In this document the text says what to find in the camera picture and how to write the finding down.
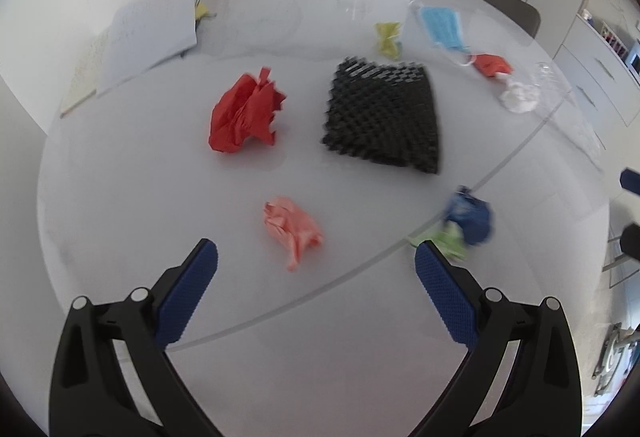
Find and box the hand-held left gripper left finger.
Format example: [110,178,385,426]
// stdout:
[48,238,223,437]

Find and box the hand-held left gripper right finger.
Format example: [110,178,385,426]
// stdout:
[414,239,583,437]

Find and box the green paper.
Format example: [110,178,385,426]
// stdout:
[410,222,468,262]

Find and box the blue paper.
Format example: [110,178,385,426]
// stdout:
[444,187,496,246]

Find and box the pink paper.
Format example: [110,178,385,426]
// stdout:
[263,196,323,272]

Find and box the clear plastic cup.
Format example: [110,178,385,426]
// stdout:
[532,61,573,105]

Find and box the white tissue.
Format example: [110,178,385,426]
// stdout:
[500,74,540,114]

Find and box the red snack packet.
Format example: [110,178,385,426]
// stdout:
[472,53,515,79]

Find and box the red paper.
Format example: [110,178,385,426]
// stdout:
[208,66,288,153]

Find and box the black foam mesh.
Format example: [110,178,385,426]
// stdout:
[321,57,445,175]

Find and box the blue face mask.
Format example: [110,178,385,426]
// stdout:
[409,0,476,68]

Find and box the yellow paper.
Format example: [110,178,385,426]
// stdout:
[375,21,405,62]

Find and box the grey metal object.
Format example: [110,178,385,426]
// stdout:
[592,322,640,398]

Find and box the white cabinet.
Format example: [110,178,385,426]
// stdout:
[422,0,640,153]

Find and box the white paper sheet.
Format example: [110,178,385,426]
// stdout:
[97,0,198,98]

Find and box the small yellow object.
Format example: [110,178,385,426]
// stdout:
[192,0,216,25]

